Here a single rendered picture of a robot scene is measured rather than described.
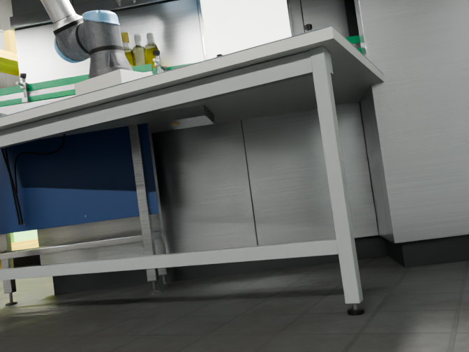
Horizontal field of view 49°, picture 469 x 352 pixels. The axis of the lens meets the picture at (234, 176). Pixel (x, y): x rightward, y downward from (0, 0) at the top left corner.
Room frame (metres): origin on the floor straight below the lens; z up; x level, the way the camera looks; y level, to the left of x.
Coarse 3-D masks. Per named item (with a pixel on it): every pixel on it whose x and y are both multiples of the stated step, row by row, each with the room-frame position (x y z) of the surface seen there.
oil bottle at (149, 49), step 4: (148, 44) 2.27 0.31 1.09; (152, 44) 2.26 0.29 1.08; (144, 48) 2.27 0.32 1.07; (148, 48) 2.26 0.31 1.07; (152, 48) 2.26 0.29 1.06; (156, 48) 2.27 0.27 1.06; (144, 52) 2.27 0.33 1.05; (148, 52) 2.26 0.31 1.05; (152, 52) 2.26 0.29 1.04; (148, 56) 2.27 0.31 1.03; (152, 56) 2.26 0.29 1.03; (148, 60) 2.27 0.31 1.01; (152, 60) 2.26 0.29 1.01; (152, 64) 2.26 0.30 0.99
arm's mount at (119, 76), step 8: (112, 72) 1.63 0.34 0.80; (120, 72) 1.62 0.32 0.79; (128, 72) 1.65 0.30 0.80; (136, 72) 1.69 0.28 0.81; (88, 80) 1.67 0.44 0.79; (96, 80) 1.66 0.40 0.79; (104, 80) 1.64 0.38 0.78; (112, 80) 1.63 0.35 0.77; (120, 80) 1.62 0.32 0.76; (128, 80) 1.65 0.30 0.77; (80, 88) 1.69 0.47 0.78; (88, 88) 1.67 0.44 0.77; (96, 88) 1.66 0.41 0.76
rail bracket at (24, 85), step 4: (20, 76) 2.20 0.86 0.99; (24, 76) 2.20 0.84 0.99; (24, 80) 2.20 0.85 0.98; (16, 84) 2.15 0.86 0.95; (20, 84) 2.17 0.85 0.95; (24, 84) 2.19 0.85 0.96; (28, 84) 2.22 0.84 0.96; (24, 88) 2.20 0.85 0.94; (28, 88) 2.21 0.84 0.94; (24, 92) 2.20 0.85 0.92; (24, 96) 2.20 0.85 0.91; (24, 100) 2.20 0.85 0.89; (28, 100) 2.20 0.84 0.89
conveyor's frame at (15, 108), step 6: (66, 96) 2.19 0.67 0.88; (72, 96) 2.18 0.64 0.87; (36, 102) 2.20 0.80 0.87; (42, 102) 2.19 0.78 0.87; (48, 102) 2.19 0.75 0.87; (0, 108) 2.22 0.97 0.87; (6, 108) 2.21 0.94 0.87; (12, 108) 2.21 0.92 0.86; (18, 108) 2.21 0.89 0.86; (24, 108) 2.20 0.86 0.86; (6, 114) 2.21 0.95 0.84
